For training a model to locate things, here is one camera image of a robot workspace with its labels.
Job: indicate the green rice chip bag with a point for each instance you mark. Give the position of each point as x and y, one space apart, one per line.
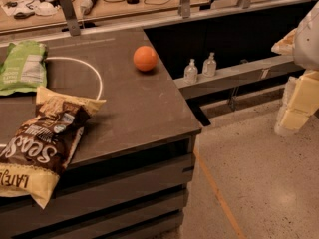
24 69

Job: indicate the clear sanitizer bottle left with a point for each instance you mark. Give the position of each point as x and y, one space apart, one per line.
190 72

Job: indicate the clear sanitizer bottle right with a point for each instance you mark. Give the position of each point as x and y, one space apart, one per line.
209 66

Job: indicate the metal bracket post middle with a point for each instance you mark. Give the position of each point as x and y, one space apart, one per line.
184 8

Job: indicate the clear sanitizer bottle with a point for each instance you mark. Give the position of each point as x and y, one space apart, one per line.
190 72
209 66

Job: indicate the grey handheld tool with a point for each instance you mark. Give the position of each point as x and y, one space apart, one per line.
86 6

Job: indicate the brown yellow chip bag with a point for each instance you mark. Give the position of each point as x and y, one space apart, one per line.
35 158

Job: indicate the orange fruit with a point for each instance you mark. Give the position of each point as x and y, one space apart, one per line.
145 58

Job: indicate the white face mask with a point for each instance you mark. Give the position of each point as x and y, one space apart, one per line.
45 9

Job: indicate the metal bracket post left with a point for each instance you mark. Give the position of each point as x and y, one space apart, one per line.
70 16

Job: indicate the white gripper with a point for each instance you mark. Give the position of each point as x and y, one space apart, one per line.
308 42

